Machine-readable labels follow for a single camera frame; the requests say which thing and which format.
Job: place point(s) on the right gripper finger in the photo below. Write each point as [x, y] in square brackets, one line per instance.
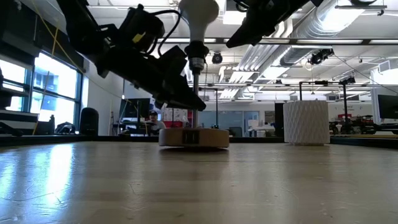
[248, 31]

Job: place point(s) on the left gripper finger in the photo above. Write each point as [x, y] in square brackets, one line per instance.
[180, 96]

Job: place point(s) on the wooden-base lamp socket stand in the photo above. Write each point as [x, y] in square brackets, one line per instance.
[208, 138]

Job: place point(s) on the white lightbulb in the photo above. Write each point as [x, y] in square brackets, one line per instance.
[199, 15]

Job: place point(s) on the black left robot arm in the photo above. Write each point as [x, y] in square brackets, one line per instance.
[81, 21]

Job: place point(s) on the black computer monitor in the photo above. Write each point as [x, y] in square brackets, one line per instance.
[388, 107]
[135, 107]

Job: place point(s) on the person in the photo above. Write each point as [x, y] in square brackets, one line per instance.
[155, 124]

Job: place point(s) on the black ceiling spotlight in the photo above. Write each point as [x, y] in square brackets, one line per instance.
[217, 58]

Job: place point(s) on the long ceiling light bar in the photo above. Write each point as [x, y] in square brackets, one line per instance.
[326, 41]

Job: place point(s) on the black rounded bin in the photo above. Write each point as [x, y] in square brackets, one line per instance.
[89, 121]

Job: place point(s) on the large window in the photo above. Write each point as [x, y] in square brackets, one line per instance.
[56, 81]

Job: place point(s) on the dark bag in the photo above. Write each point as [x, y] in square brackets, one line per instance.
[66, 127]

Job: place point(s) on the black cabinet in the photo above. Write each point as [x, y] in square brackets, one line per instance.
[279, 119]

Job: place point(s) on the white textured cup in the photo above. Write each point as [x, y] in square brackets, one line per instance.
[306, 123]

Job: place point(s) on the white-black stacked shelf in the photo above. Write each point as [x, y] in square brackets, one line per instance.
[18, 118]

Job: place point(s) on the red-black robot rig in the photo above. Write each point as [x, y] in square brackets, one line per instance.
[357, 124]

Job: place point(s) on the silver ventilation duct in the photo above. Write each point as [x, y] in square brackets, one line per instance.
[317, 21]

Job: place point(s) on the black ceiling camera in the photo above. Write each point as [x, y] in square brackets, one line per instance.
[320, 56]

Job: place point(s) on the black aluminium table frame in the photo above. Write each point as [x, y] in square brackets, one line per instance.
[93, 139]

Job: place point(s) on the black camera stand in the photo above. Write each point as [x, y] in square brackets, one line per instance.
[345, 105]

